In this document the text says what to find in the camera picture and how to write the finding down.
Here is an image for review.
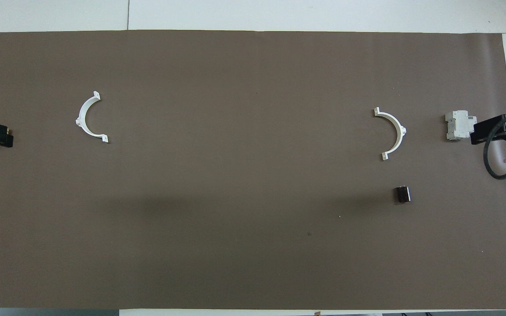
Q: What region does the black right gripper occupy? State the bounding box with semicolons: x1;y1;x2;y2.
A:
470;110;506;146

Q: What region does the small dark brown cylinder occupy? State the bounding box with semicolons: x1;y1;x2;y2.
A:
393;186;413;204

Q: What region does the white circuit breaker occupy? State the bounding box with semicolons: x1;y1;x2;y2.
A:
445;110;478;142

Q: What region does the white half ring pipe clamp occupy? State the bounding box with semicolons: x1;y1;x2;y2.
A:
76;91;109;144
373;107;407;161

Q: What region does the large brown table mat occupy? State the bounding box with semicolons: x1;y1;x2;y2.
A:
0;29;506;310

